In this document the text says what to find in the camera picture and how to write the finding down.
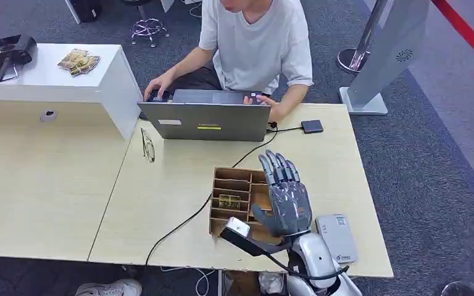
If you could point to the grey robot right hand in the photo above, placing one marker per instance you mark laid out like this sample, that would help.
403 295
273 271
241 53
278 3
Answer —
290 204

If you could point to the person's left hand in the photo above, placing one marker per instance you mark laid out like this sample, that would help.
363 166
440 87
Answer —
274 109

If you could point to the person's right hand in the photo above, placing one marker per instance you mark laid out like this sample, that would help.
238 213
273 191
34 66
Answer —
158 86

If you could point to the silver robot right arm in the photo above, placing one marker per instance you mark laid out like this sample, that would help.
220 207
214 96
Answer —
316 257

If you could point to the small black drive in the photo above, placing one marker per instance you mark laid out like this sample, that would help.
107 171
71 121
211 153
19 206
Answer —
312 126

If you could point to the pale grey card reader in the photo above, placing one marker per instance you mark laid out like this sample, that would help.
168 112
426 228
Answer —
337 239

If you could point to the chrome chair base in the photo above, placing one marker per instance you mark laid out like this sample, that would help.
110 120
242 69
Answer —
149 27

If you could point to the grey laptop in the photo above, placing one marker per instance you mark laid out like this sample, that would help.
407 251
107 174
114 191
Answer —
208 120

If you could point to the thin-framed eyeglasses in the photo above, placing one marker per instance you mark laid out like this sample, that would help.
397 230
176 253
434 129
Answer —
148 146

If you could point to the wooden divided card box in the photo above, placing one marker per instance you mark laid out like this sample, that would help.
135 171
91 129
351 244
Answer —
231 184

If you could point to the person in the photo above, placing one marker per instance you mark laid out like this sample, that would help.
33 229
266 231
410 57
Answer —
257 45

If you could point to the white crumpled bag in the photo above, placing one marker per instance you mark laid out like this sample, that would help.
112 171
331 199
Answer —
270 282

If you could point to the pile of gold cards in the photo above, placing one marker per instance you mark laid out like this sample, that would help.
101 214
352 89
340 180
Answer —
78 62

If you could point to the brown cardboard box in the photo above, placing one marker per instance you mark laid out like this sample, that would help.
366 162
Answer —
241 284

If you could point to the black box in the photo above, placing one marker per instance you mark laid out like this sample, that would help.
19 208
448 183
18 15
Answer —
85 9

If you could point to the white cabinet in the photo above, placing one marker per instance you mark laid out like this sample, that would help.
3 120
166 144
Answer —
49 88

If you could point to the white kiosk stand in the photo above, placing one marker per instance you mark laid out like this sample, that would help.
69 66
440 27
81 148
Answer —
388 53

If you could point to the black device with yellow stripe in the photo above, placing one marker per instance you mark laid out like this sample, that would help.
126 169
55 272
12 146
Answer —
4 52

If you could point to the dark round object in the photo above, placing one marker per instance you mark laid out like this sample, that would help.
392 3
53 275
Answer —
466 289

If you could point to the white shoe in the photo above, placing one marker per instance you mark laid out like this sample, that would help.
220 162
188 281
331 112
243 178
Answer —
110 288

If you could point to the red barrier belt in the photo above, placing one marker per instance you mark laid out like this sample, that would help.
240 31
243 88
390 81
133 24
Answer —
466 34

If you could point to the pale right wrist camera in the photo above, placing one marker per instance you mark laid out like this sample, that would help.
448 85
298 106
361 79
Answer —
237 228

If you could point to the chrome stanchion post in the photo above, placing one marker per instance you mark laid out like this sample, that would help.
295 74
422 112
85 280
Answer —
359 53

